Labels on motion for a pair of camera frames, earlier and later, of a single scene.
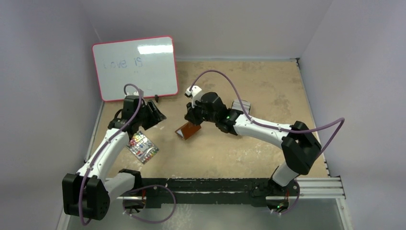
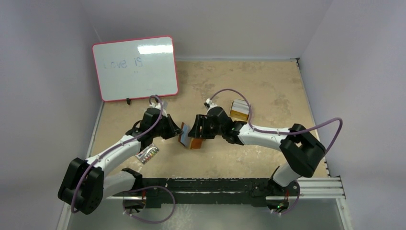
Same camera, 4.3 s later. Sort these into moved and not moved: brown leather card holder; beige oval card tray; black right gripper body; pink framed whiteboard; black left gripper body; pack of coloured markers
Moved: black right gripper body; black left gripper body; brown leather card holder
Not moved: beige oval card tray; pink framed whiteboard; pack of coloured markers
